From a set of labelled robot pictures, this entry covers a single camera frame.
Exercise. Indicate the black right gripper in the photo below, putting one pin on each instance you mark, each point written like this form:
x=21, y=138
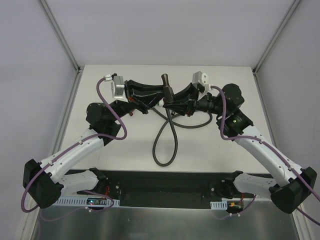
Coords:
x=193, y=100

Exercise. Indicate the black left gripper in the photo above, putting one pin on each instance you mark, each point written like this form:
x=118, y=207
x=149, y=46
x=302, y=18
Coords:
x=136, y=97

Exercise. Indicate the grey metal faucet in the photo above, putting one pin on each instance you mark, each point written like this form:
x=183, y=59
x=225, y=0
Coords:
x=167, y=90

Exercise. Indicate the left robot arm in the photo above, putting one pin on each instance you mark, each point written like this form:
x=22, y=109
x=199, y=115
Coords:
x=46, y=181

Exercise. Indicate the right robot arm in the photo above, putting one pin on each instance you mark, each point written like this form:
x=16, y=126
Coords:
x=289, y=185

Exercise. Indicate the white plastic faucet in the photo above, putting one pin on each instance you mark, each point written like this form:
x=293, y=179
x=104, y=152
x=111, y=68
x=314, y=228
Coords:
x=160, y=104

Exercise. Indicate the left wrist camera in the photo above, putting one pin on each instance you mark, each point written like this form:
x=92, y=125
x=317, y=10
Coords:
x=117, y=84

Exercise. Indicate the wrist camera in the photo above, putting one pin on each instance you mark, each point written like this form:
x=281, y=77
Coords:
x=117, y=84
x=200, y=81

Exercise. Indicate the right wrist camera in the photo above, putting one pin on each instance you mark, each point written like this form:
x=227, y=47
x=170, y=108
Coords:
x=200, y=81

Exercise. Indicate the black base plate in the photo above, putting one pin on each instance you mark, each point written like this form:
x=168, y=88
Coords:
x=151, y=189

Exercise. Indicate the white cable duct right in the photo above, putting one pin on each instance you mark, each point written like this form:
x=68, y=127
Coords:
x=219, y=205

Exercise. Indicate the white cable duct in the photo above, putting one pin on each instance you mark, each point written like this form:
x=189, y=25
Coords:
x=85, y=201
x=219, y=205

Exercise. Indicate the white cable duct left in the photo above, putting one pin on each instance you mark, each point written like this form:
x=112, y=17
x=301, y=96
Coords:
x=85, y=201

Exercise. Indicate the aluminium frame post left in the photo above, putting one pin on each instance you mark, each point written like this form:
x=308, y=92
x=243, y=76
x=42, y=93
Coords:
x=59, y=34

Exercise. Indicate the aluminium frame post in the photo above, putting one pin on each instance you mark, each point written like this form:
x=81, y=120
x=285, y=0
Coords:
x=59, y=34
x=292, y=9

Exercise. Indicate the aluminium frame post right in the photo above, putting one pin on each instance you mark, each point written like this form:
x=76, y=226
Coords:
x=292, y=9

